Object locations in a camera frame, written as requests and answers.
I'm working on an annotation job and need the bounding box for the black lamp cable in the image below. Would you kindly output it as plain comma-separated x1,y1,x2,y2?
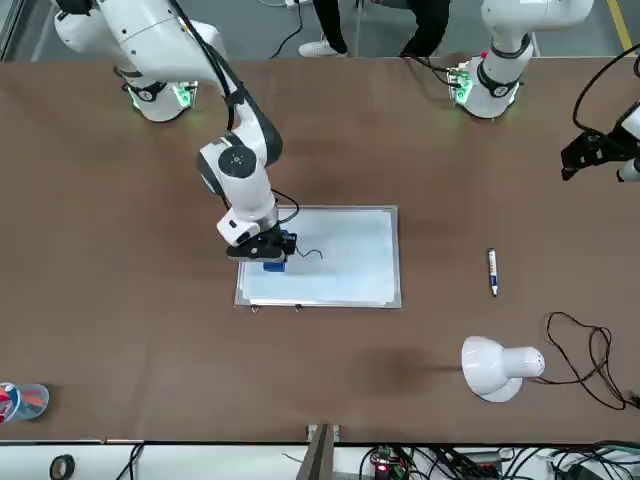
546,311,640,413

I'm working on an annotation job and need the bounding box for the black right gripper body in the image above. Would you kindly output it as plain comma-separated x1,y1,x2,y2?
247,224,287,262

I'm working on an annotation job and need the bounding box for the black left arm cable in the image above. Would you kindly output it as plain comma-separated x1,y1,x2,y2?
571,41,640,140

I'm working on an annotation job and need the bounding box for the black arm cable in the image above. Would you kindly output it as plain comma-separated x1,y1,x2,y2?
571,41,640,140
169,0,302,225

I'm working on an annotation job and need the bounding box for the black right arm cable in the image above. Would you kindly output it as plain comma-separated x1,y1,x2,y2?
169,0,302,225

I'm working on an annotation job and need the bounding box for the black tape roll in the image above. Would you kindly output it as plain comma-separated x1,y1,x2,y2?
49,454,78,479

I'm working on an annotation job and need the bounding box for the clear plastic pen cup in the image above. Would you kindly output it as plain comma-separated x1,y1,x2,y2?
0,381,51,426

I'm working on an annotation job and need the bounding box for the blue whiteboard eraser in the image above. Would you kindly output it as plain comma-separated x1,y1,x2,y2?
262,230,298,275

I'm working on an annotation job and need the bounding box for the white desk lamp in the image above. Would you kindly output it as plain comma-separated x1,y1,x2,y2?
459,335,547,404

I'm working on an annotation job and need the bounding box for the white box with orange label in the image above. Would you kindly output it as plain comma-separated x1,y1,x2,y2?
192,19,229,62

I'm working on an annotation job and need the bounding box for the silver framed whiteboard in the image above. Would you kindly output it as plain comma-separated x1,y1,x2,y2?
233,202,404,312

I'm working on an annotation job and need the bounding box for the circuit board with red light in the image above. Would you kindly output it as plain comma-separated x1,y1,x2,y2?
366,444,409,474

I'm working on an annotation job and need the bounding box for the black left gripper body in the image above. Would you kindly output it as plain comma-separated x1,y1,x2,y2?
597,127,631,163

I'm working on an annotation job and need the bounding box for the white blue whiteboard marker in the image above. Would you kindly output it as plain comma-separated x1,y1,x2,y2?
486,246,502,298

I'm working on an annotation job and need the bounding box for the person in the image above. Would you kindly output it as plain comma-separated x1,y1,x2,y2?
298,0,451,59

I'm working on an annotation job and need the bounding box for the aluminium frame post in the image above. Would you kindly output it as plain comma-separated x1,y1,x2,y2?
301,423,344,480

